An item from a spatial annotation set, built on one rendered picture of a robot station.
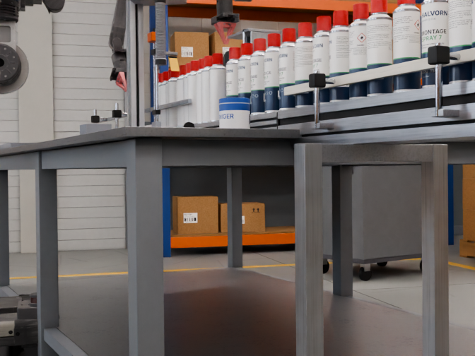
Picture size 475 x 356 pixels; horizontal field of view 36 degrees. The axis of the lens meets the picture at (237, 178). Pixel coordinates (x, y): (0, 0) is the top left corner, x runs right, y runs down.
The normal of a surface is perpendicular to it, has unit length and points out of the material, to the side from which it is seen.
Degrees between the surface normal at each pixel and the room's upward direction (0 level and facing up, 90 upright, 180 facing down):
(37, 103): 90
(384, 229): 93
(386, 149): 90
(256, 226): 90
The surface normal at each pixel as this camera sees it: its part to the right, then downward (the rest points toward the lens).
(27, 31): 0.26, 0.01
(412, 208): 0.56, 0.05
